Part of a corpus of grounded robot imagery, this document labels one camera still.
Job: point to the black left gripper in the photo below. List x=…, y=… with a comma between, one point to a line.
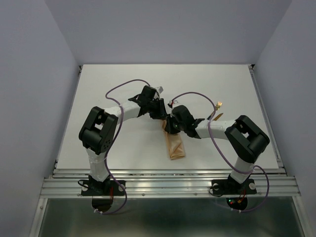
x=162, y=112

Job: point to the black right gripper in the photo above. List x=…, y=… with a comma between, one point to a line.
x=168, y=125

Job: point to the peach cloth napkin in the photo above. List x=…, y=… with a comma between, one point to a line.
x=174, y=144

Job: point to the gold fork black handle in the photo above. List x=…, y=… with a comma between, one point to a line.
x=217, y=107

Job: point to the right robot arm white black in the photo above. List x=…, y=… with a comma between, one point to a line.
x=245, y=137

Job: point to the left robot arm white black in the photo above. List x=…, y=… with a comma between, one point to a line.
x=98, y=131

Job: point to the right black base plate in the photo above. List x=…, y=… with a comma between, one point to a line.
x=222, y=187

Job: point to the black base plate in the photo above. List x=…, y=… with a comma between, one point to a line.
x=222, y=187
x=105, y=189

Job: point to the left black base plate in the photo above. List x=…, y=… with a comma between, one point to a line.
x=105, y=189

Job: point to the aluminium rail frame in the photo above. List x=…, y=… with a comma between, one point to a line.
x=172, y=203

